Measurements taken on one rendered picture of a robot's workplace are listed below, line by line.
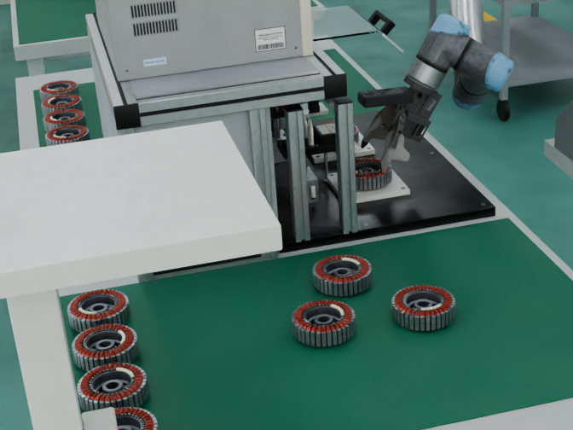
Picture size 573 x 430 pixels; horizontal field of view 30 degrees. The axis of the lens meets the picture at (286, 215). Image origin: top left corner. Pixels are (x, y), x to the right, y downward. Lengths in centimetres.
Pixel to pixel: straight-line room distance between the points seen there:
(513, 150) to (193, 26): 265
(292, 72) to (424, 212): 43
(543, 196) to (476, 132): 69
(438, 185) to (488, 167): 201
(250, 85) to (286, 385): 58
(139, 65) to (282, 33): 29
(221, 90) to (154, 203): 68
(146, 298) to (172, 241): 82
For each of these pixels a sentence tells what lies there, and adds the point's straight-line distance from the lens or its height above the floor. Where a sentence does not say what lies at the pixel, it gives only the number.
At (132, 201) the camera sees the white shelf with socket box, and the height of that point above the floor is 120.
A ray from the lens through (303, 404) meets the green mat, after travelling 173.
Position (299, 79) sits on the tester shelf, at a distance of 202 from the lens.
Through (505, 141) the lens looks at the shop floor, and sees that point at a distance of 464.
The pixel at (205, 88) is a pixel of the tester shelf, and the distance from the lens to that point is 201.
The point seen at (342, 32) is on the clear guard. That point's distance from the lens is 247.
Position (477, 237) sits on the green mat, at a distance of 221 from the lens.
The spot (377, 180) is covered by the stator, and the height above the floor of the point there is 81.
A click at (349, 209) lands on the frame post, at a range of 217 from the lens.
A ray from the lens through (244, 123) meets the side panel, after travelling 203.
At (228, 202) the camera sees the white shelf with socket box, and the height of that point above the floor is 121.
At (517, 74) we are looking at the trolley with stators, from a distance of 488.
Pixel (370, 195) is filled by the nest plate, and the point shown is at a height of 78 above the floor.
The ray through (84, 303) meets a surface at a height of 78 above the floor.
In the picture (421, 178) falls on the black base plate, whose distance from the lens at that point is 242.
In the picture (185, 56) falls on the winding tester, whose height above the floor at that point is 115.
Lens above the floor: 177
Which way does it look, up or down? 26 degrees down
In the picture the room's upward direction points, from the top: 4 degrees counter-clockwise
